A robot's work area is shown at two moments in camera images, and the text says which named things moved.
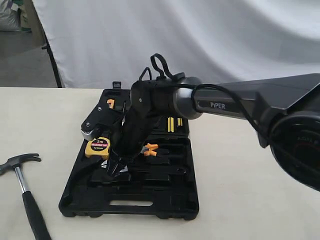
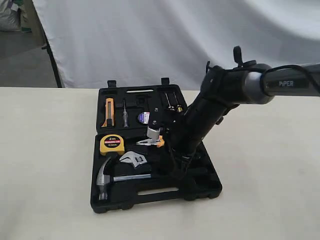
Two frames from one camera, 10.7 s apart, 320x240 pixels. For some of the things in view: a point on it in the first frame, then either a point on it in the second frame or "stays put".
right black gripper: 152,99 → 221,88
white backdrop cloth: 95,43 stays put
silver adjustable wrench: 112,164 → 133,157
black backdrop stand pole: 48,47 stays put
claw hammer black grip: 39,229 → 103,181
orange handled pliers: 146,150 → 159,143
